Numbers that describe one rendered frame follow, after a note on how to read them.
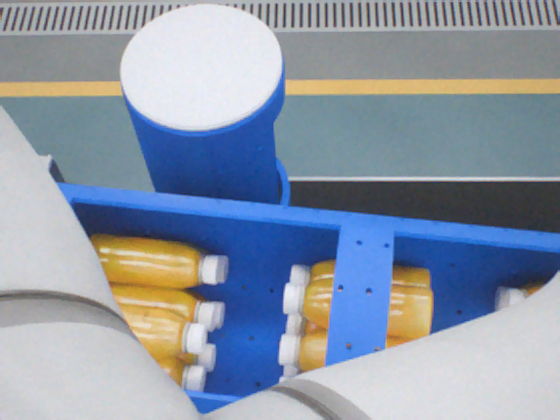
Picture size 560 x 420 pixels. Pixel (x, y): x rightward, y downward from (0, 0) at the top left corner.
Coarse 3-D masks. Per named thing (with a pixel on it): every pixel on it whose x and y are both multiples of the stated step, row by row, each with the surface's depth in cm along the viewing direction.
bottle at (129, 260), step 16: (96, 240) 104; (112, 240) 104; (128, 240) 104; (144, 240) 105; (160, 240) 105; (112, 256) 103; (128, 256) 103; (144, 256) 103; (160, 256) 103; (176, 256) 103; (192, 256) 103; (112, 272) 103; (128, 272) 103; (144, 272) 103; (160, 272) 102; (176, 272) 102; (192, 272) 103; (176, 288) 104
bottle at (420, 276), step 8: (320, 264) 102; (328, 264) 101; (312, 272) 102; (320, 272) 101; (328, 272) 100; (392, 272) 100; (400, 272) 100; (408, 272) 100; (416, 272) 100; (424, 272) 100; (304, 280) 102; (312, 280) 101; (392, 280) 99; (400, 280) 99; (408, 280) 99; (416, 280) 99; (424, 280) 99
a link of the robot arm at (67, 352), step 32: (0, 320) 17; (32, 320) 18; (64, 320) 18; (96, 320) 19; (0, 352) 16; (32, 352) 17; (64, 352) 17; (96, 352) 18; (128, 352) 19; (0, 384) 16; (32, 384) 16; (64, 384) 17; (96, 384) 17; (128, 384) 17; (160, 384) 18; (0, 416) 15; (32, 416) 16; (64, 416) 16; (96, 416) 16; (128, 416) 17; (160, 416) 17; (192, 416) 18; (224, 416) 19; (256, 416) 19; (288, 416) 18; (320, 416) 18
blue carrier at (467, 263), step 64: (64, 192) 99; (128, 192) 100; (256, 256) 113; (320, 256) 112; (384, 256) 89; (448, 256) 108; (512, 256) 106; (256, 320) 115; (384, 320) 86; (448, 320) 112; (256, 384) 109
